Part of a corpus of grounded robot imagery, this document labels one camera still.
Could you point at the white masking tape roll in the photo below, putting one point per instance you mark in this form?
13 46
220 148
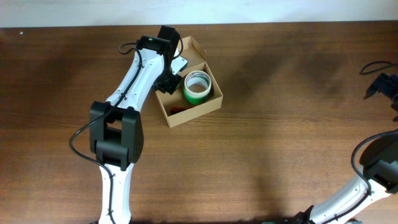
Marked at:
199 78

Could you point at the orange utility knife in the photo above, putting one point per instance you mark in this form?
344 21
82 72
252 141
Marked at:
176 109

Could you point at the green tape roll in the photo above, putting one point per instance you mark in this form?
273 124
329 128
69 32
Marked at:
196 98

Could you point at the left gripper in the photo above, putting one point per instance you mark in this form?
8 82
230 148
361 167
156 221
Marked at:
170 85

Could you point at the brown cardboard box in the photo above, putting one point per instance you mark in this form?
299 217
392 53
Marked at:
196 57

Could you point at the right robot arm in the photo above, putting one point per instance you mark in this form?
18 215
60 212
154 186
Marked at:
374 161

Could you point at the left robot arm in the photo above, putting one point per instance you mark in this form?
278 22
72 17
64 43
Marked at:
116 134

